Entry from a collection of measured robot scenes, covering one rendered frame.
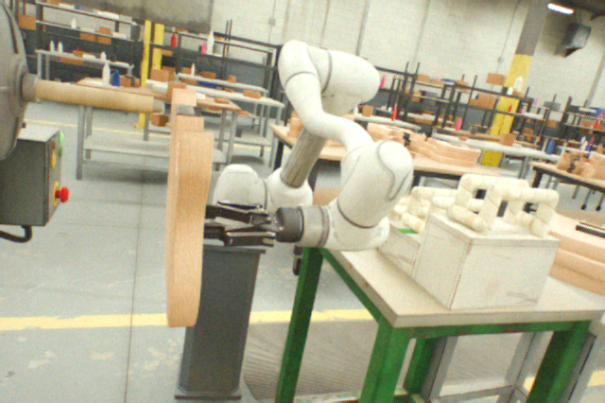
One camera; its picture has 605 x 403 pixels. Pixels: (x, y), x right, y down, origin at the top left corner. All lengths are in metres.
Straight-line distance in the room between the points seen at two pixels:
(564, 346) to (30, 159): 1.36
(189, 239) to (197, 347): 1.19
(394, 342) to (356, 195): 0.34
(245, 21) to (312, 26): 1.83
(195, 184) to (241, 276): 1.09
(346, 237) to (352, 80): 0.58
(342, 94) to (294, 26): 11.09
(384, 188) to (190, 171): 0.35
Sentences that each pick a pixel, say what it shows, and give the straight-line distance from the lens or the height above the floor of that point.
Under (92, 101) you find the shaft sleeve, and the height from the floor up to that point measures 1.24.
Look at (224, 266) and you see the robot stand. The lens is 1.68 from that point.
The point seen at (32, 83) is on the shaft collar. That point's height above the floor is 1.26.
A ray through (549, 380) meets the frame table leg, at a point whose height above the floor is 0.70.
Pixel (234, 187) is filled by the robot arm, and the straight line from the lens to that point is 1.62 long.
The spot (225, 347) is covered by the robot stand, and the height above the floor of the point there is 0.25.
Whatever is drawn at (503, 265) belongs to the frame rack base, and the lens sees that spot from 1.04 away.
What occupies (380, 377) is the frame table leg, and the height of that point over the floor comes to 0.77.
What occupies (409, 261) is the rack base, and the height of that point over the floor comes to 0.97.
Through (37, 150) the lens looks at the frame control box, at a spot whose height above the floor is 1.10.
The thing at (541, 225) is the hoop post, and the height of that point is 1.13.
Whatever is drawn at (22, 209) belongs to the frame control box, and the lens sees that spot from 1.14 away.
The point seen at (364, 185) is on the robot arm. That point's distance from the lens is 0.79.
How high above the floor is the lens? 1.36
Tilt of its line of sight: 16 degrees down
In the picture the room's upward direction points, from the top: 11 degrees clockwise
